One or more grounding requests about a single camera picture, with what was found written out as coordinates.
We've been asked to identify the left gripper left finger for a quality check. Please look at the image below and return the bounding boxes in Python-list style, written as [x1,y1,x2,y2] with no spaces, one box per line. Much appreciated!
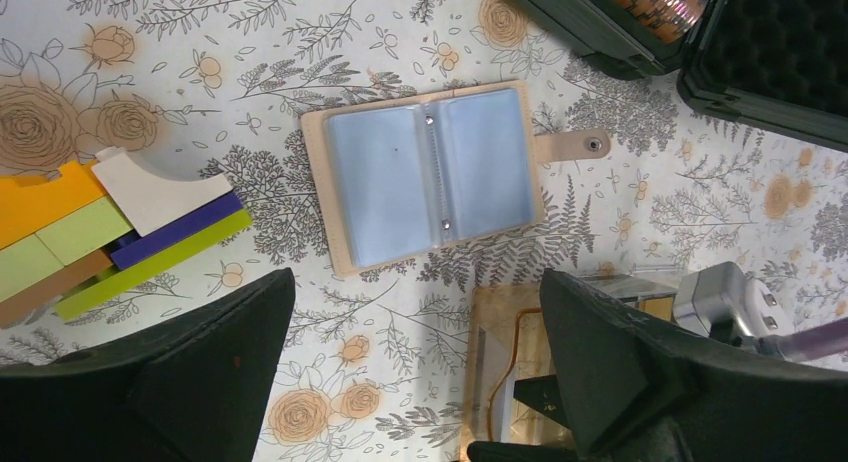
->
[1,269,296,461]

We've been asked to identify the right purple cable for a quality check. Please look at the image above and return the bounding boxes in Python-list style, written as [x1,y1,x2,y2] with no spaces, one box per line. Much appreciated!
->
[755,316,848,366]

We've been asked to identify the amber transparent card holder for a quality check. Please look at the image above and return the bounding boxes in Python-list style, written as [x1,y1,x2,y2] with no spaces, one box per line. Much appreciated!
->
[459,283,575,461]

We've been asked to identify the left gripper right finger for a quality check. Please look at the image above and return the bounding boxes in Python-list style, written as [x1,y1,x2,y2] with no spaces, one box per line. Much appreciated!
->
[539,269,847,461]

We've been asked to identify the colourful sticky note stack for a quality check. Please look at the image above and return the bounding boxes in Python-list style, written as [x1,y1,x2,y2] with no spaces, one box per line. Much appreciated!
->
[1,147,252,326]

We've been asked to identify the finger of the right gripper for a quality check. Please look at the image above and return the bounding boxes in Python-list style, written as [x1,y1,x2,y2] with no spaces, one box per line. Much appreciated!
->
[513,374,571,429]

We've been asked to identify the clear transparent card holder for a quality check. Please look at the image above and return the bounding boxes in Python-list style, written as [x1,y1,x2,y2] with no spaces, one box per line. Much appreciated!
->
[581,264,689,322]

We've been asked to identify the black poker chip case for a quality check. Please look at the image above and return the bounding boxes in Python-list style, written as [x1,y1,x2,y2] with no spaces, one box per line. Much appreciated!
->
[509,0,847,152]

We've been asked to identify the silver magnetic stripe cards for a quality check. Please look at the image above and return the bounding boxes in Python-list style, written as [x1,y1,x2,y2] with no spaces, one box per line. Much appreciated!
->
[471,327,515,442]

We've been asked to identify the floral patterned table mat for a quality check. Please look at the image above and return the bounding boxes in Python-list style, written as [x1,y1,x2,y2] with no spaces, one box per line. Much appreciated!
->
[1,0,847,461]

